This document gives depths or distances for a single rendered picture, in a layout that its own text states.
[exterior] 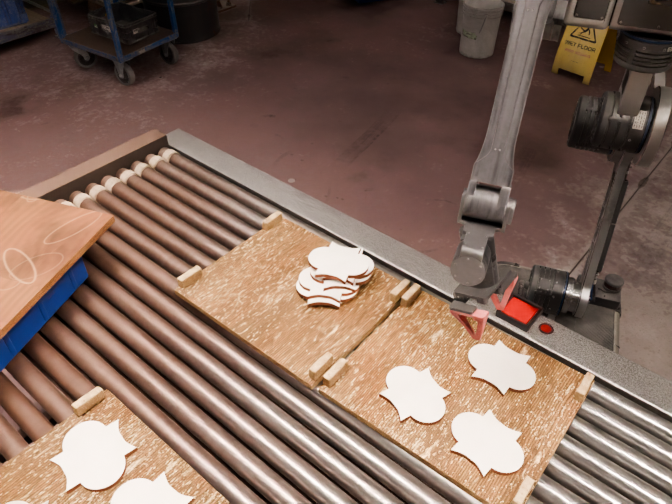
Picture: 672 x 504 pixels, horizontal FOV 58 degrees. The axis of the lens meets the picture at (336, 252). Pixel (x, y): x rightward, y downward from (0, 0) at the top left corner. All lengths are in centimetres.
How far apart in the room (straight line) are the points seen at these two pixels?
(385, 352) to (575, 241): 204
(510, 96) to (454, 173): 249
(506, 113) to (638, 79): 68
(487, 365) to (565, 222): 209
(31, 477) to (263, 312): 52
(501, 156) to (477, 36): 384
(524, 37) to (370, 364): 65
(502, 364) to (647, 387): 29
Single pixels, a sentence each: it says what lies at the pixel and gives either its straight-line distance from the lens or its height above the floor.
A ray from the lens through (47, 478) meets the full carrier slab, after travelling 118.
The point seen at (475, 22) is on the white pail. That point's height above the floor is 27.
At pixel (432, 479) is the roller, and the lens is 112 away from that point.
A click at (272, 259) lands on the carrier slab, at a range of 143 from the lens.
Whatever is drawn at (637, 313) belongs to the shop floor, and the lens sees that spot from 289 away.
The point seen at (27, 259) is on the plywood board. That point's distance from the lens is 142.
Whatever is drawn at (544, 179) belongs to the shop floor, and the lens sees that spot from 355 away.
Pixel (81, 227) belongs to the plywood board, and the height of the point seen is 104.
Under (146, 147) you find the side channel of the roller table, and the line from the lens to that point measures 190.
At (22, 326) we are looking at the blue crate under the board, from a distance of 138.
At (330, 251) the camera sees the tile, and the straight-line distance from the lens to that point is 135.
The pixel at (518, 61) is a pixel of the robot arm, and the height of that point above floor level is 151.
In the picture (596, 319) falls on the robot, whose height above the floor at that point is 24.
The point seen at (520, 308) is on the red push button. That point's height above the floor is 93.
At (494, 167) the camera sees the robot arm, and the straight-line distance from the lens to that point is 99.
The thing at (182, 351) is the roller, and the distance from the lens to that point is 130.
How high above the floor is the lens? 189
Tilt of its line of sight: 41 degrees down
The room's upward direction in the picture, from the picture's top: straight up
